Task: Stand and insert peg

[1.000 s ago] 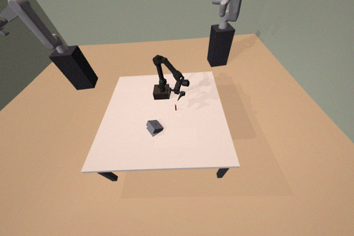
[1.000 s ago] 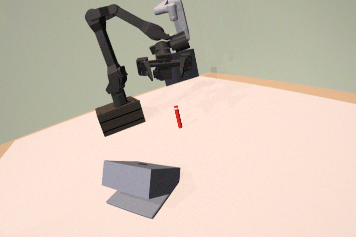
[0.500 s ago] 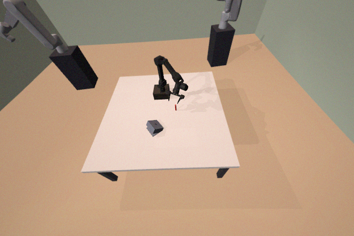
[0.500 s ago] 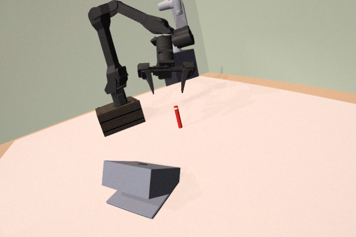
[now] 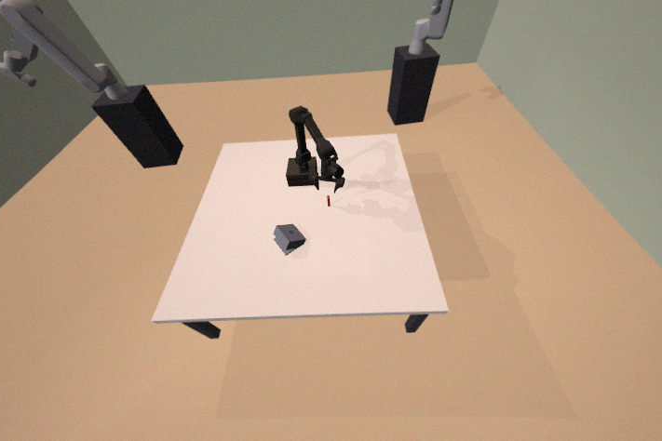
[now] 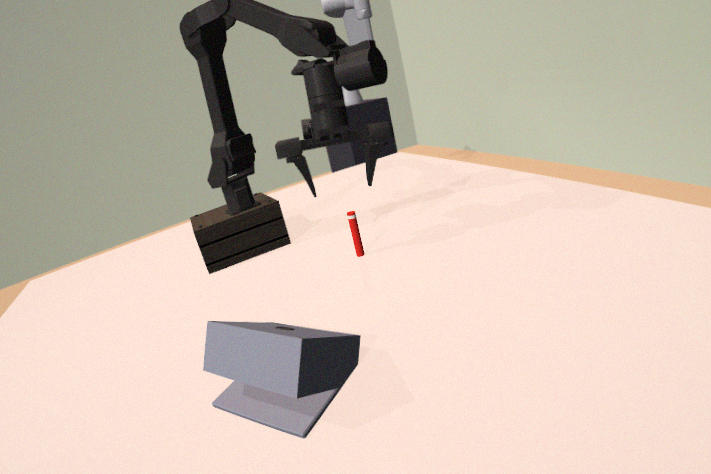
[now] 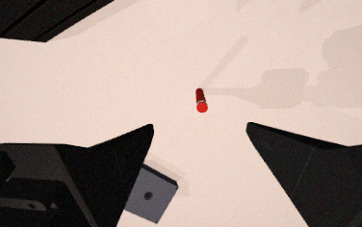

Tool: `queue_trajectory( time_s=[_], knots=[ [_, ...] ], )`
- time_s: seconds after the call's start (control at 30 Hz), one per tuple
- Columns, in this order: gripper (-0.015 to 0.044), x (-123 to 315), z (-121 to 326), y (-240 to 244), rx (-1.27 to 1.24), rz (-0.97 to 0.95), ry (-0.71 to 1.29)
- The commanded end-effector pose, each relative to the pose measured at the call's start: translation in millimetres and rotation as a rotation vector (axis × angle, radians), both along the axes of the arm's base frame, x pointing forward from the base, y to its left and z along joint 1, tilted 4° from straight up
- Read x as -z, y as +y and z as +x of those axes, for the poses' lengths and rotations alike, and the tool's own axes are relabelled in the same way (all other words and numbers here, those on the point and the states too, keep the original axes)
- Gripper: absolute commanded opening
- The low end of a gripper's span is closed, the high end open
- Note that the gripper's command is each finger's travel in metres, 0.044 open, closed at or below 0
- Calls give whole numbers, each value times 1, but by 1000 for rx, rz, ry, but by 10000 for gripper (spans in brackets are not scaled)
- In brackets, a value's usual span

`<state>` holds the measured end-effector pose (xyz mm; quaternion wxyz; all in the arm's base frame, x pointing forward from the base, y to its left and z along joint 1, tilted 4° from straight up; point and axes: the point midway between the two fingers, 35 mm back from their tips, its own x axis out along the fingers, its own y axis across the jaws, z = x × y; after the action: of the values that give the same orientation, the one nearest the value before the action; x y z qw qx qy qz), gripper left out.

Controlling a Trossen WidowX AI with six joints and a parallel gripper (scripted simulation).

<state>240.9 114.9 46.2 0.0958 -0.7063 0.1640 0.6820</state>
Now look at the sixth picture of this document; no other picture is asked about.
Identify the dark red peg with white band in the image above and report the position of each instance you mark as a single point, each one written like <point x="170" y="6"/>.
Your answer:
<point x="355" y="233"/>

